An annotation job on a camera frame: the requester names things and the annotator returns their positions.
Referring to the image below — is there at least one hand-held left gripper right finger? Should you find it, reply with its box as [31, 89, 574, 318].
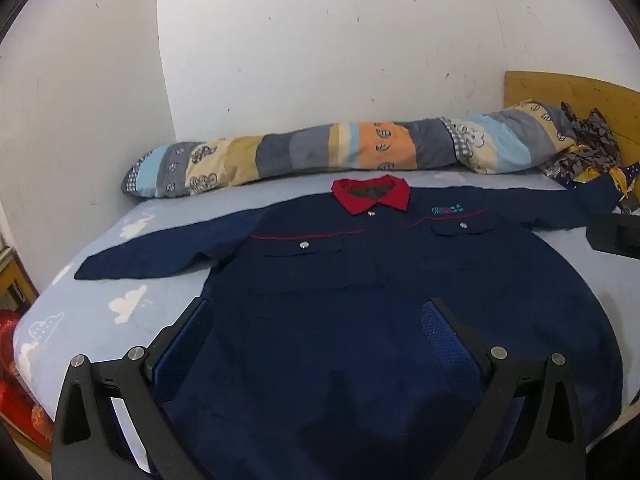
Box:
[421, 297, 587, 480]

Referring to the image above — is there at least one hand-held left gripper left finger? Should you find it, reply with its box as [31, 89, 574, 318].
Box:
[51, 297, 216, 480]

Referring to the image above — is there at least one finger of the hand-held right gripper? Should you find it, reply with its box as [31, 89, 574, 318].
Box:
[585, 212, 640, 261]

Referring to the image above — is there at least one navy work jacket red collar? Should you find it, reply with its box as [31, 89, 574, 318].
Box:
[74, 174, 625, 480]

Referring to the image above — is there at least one blue starry yellow cloth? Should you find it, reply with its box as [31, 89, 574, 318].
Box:
[575, 160, 640, 213]

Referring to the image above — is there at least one light blue cloud bed sheet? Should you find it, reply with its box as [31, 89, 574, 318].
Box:
[12, 165, 640, 461]

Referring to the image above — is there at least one dark patterned cloth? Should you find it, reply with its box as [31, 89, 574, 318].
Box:
[542, 101, 623, 186]

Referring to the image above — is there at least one wooden headboard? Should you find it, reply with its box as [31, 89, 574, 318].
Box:
[504, 71, 640, 171]

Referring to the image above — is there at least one red plastic object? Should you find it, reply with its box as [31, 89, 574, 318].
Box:
[0, 308, 55, 448]

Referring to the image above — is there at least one rolled patchwork quilt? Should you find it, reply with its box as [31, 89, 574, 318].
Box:
[121, 99, 581, 198]

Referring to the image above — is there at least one wooden frame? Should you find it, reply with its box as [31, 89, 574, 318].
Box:
[0, 245, 39, 311]

